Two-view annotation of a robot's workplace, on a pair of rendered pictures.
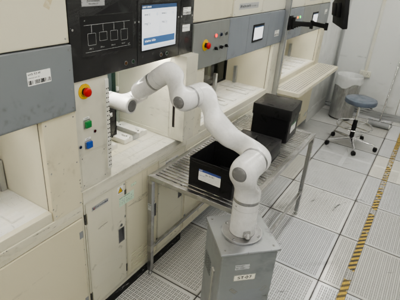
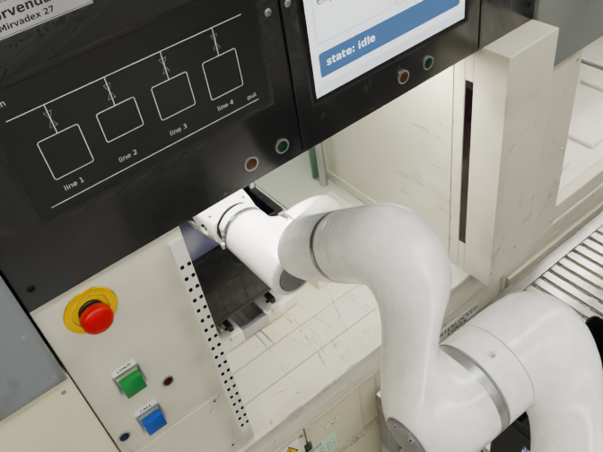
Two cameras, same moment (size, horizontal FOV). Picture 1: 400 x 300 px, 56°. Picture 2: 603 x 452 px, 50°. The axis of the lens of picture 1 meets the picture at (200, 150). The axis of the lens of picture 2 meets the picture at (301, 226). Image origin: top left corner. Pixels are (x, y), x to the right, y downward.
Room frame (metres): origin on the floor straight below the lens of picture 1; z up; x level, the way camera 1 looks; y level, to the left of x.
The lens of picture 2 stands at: (1.19, 0.01, 1.92)
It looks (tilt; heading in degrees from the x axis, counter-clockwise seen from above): 43 degrees down; 29
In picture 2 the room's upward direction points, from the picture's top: 11 degrees counter-clockwise
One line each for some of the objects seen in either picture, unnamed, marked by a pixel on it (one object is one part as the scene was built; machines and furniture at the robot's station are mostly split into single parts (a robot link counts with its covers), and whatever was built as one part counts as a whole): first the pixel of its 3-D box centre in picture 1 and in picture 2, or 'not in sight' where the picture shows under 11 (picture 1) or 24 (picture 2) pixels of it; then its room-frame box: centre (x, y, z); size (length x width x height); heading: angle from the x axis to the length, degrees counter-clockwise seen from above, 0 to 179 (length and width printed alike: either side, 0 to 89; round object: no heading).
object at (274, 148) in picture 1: (253, 146); not in sight; (2.24, -0.35, 0.83); 0.29 x 0.29 x 0.13; 63
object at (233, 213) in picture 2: not in sight; (241, 228); (1.84, 0.48, 1.21); 0.09 x 0.03 x 0.08; 150
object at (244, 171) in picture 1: (246, 178); not in sight; (1.39, -0.21, 1.07); 0.19 x 0.12 x 0.24; 149
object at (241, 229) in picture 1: (244, 215); not in sight; (1.42, -0.23, 0.85); 0.19 x 0.19 x 0.18
